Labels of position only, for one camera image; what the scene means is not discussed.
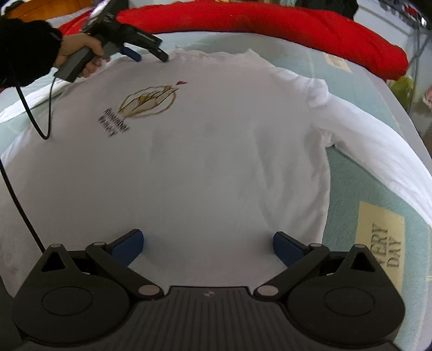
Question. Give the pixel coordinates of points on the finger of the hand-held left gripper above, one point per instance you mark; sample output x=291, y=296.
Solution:
x=161, y=54
x=132, y=54

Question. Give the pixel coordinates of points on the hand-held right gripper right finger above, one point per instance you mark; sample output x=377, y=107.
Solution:
x=287, y=248

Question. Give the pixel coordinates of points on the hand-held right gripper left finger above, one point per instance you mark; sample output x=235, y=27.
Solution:
x=130, y=248

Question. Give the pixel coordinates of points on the white printed t-shirt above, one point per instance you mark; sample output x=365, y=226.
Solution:
x=219, y=152

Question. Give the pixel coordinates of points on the person's left forearm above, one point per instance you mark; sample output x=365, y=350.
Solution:
x=23, y=50

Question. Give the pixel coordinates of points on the person's left hand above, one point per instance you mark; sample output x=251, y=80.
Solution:
x=76, y=44

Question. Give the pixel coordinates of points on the wooden headboard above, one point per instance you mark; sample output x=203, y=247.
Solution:
x=50, y=8

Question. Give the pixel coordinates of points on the rolled red quilt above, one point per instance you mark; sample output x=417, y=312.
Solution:
x=303, y=30

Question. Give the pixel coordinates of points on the plain black hanging jacket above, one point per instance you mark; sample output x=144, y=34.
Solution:
x=337, y=6

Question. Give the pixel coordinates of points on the yellow-green plastic bag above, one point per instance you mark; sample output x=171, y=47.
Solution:
x=403, y=89

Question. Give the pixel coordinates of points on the pink patterned curtain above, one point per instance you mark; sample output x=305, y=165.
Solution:
x=428, y=98

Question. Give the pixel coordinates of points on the metal drying rack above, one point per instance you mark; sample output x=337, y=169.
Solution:
x=417, y=47

